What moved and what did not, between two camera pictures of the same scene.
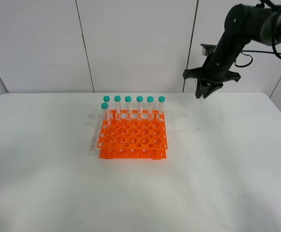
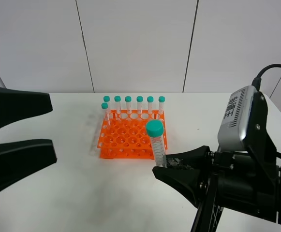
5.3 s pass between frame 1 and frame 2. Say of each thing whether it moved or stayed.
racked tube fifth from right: stayed
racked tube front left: stayed
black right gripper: moved
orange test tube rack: stayed
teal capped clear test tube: moved
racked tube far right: stayed
